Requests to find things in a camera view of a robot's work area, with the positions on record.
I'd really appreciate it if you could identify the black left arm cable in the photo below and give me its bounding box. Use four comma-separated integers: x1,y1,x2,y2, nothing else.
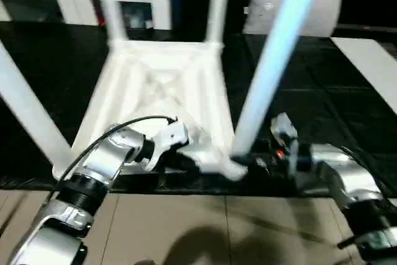
45,115,180,204

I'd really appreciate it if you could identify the white flat board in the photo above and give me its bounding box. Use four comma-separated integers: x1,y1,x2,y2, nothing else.
329,36,397,114

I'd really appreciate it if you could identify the black cabinet with yellow label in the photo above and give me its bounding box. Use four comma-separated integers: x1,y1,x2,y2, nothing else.
168,0,259,42

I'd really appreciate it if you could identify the white plastic table top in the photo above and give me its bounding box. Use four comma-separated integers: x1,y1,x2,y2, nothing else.
51,39,249,182

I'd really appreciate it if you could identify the white plastic table leg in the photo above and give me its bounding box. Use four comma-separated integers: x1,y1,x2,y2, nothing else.
95,0,128,46
230,0,332,159
203,0,233,46
0,42,74,176

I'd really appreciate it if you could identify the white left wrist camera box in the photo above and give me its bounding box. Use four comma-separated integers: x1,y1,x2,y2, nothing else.
145,120,190,173

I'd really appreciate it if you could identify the black metal rod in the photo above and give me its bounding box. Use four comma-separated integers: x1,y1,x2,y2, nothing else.
336,233,363,250

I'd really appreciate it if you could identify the light grey cushion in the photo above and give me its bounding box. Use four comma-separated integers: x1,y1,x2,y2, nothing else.
243,0,346,38

